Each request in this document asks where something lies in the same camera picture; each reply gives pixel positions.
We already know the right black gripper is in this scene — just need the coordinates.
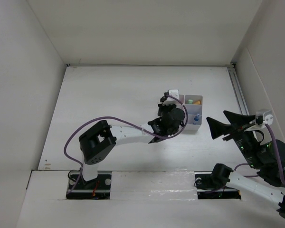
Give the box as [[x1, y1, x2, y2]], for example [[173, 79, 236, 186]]
[[205, 109, 262, 167]]

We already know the clear glue bottle blue cap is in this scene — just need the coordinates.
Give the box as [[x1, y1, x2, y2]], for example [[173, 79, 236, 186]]
[[193, 114, 201, 125]]

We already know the orange highlighter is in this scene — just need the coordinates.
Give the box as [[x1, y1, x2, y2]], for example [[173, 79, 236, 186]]
[[192, 100, 202, 105]]

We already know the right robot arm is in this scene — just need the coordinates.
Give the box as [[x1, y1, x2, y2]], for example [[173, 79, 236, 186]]
[[206, 109, 285, 219]]

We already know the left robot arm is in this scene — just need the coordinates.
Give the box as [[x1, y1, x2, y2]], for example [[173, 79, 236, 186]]
[[79, 89, 188, 189]]

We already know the left white organizer box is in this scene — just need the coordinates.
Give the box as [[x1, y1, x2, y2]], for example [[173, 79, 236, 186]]
[[179, 94, 185, 104]]

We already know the white organizer box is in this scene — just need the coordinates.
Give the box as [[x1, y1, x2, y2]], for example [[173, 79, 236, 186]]
[[184, 95, 203, 131], [179, 94, 185, 104]]

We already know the right white organizer box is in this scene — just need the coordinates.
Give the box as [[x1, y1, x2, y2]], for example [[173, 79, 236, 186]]
[[184, 95, 203, 131]]

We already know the white taped panel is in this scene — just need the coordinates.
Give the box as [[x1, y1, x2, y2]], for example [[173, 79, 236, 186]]
[[110, 171, 198, 201]]

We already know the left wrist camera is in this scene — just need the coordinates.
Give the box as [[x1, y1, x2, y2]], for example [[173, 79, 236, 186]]
[[161, 89, 180, 105]]

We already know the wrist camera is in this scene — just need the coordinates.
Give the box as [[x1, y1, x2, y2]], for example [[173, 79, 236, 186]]
[[161, 89, 180, 105], [246, 109, 273, 131]]

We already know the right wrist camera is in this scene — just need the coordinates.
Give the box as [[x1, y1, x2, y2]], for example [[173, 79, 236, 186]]
[[246, 109, 273, 131]]

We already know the aluminium rail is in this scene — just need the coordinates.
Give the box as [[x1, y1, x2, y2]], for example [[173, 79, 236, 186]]
[[226, 62, 249, 115]]

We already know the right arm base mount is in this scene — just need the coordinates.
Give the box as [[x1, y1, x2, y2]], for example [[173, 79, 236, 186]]
[[194, 173, 241, 200]]

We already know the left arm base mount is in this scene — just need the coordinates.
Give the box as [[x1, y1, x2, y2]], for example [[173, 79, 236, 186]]
[[66, 173, 112, 200]]

